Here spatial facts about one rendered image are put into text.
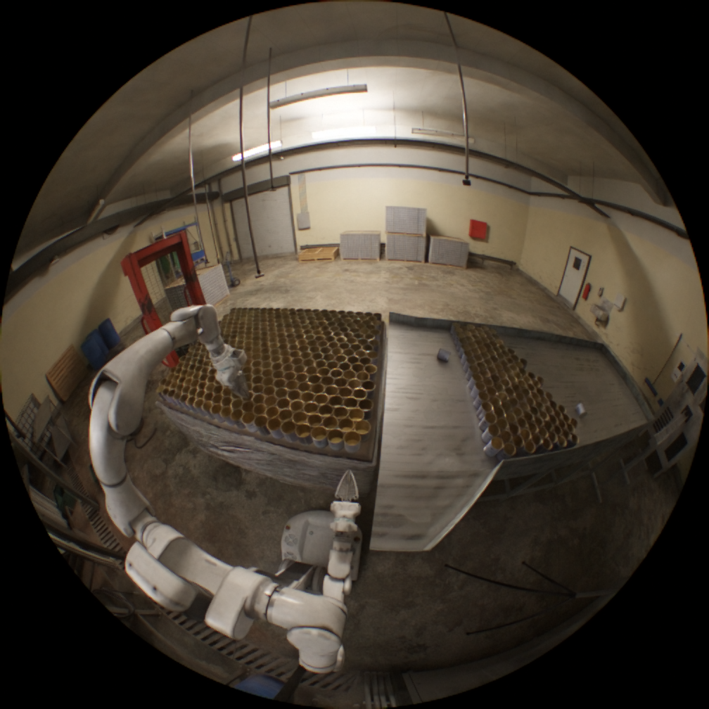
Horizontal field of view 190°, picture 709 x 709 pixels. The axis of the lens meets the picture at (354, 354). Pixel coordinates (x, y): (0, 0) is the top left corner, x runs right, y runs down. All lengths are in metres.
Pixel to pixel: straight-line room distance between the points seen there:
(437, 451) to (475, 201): 9.82
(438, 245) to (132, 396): 8.12
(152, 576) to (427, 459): 0.97
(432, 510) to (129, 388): 0.97
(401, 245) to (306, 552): 8.03
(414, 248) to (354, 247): 2.17
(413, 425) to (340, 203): 9.23
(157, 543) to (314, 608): 0.32
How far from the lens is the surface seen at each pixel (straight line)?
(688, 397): 5.06
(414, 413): 1.11
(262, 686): 2.41
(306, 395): 1.06
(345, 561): 0.76
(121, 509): 0.57
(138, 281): 1.71
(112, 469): 0.48
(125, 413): 0.43
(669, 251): 7.06
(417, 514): 0.92
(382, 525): 0.89
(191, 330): 0.58
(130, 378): 0.44
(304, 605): 0.42
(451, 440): 1.07
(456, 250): 8.30
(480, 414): 1.18
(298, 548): 1.66
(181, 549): 0.57
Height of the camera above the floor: 1.96
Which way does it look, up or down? 39 degrees down
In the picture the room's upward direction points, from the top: 2 degrees counter-clockwise
